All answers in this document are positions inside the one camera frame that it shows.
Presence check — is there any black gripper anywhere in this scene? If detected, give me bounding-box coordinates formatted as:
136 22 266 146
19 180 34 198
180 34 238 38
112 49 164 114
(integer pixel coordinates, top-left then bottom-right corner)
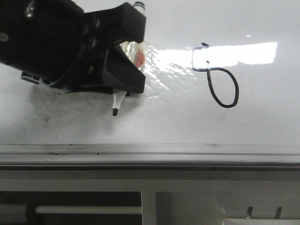
0 0 110 93

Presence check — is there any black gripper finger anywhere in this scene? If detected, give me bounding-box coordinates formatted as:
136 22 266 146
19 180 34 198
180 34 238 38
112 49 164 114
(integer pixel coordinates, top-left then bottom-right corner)
81 2 146 54
77 45 145 94

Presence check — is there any white whiteboard marker pen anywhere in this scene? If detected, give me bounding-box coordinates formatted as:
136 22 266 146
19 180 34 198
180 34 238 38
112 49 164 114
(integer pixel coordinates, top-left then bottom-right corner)
112 1 147 117

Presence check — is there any white horizontal rod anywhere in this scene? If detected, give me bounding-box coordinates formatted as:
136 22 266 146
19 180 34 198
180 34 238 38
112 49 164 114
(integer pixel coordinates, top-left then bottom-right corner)
0 204 143 222

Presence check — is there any white tray with hooks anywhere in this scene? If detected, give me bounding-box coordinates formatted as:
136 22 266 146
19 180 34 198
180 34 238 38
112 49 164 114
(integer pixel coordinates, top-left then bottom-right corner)
222 207 300 225

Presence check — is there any white whiteboard with aluminium frame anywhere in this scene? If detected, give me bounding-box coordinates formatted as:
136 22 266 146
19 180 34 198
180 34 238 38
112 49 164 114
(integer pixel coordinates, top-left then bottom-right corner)
0 0 300 167

